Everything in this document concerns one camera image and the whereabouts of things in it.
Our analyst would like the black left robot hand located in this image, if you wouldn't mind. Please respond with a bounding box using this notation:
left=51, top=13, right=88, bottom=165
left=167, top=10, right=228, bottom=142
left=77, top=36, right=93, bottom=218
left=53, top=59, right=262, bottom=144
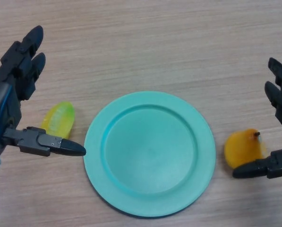
left=0, top=25, right=86, bottom=158

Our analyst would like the yellow orange pear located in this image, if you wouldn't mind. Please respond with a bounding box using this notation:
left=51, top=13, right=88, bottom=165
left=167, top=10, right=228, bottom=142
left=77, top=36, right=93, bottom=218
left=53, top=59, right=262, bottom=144
left=223, top=128, right=268, bottom=169

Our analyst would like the green round plate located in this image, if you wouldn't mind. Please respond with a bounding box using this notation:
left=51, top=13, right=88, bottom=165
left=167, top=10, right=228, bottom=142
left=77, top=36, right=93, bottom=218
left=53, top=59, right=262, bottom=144
left=83, top=91, right=216, bottom=218

